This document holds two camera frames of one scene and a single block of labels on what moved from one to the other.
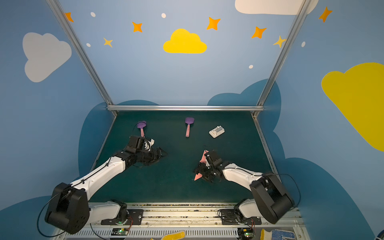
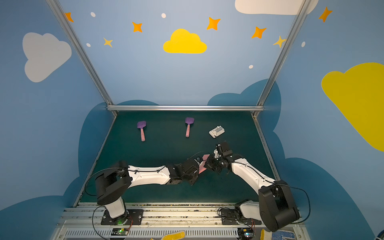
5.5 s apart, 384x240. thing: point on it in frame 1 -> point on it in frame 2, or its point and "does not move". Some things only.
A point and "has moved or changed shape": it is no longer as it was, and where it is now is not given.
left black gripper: (154, 153) -> (195, 170)
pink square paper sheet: (204, 160) has moved or changed shape
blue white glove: (276, 234) does not move
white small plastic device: (217, 131) does not move
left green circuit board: (119, 231) does not move
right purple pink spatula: (188, 120) does not move
